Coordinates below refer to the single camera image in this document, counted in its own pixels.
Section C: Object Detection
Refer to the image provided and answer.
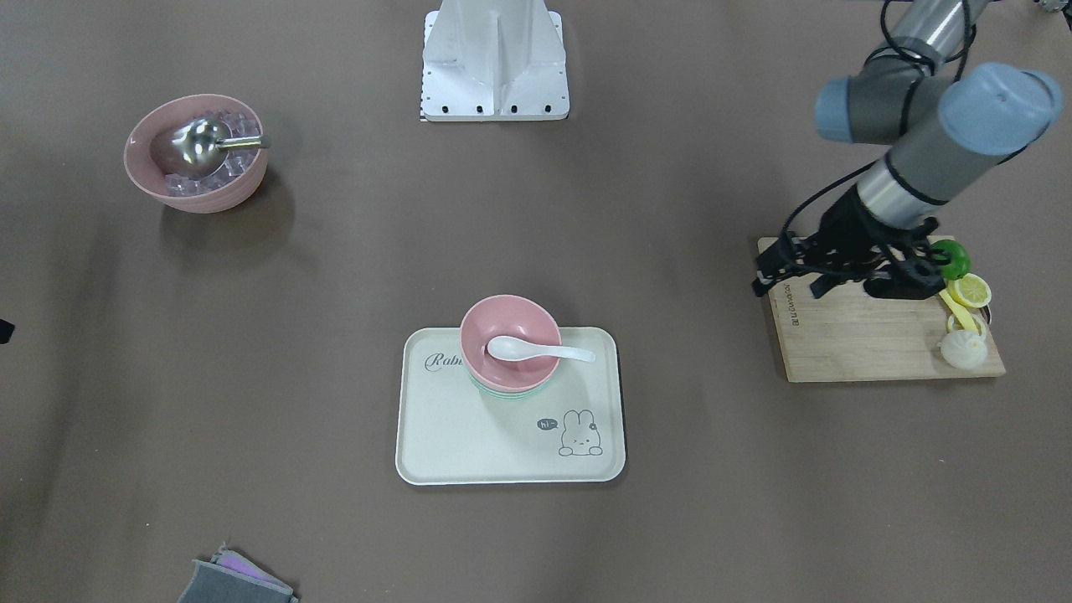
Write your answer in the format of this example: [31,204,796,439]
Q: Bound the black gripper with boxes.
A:
[751,188,948,299]

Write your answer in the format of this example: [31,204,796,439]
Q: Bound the white ceramic spoon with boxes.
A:
[486,335,596,363]

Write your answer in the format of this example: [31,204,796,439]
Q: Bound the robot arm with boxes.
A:
[751,1,1064,299]

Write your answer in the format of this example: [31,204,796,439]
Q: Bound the green bowl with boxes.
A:
[468,374,551,400]

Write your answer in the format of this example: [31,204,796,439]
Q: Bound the pink bowl with ice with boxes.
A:
[123,93,268,214]

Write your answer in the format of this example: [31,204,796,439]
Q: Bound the wooden cutting board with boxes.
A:
[762,275,1006,383]

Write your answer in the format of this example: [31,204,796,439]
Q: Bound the green lime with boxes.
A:
[928,238,972,281]

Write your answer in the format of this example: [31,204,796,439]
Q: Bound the lemon half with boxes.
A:
[948,273,992,309]

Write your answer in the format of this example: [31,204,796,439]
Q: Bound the cream rabbit tray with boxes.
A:
[394,326,626,486]

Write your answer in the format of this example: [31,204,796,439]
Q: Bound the metal ice scoop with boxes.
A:
[154,117,271,179]

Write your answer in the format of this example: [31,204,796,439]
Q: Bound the purple cloth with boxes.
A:
[210,544,291,588]

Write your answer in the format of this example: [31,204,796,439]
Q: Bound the grey cloth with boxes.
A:
[177,560,299,602]

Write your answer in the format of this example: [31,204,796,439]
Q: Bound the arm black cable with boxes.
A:
[781,0,977,244]

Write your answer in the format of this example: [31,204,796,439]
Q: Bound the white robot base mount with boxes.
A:
[419,1,571,122]

